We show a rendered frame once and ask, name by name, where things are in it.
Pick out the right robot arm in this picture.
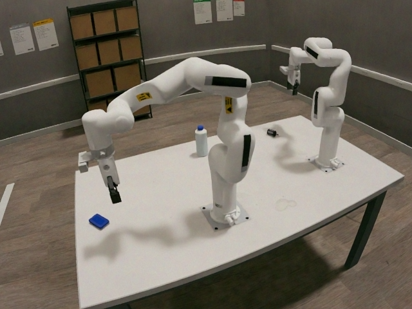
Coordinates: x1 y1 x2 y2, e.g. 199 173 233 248
279 38 351 168

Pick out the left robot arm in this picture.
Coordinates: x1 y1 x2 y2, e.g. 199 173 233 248
78 57 256 225

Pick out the small blue flat box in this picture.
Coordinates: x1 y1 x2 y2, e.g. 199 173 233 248
89 214 110 230

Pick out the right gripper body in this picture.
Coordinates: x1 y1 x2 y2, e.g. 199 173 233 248
287 70 300 85

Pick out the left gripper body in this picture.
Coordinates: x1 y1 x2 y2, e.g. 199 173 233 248
97 151 120 187

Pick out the white plastic bottle with blue cap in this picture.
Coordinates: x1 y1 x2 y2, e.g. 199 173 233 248
195 126 209 157

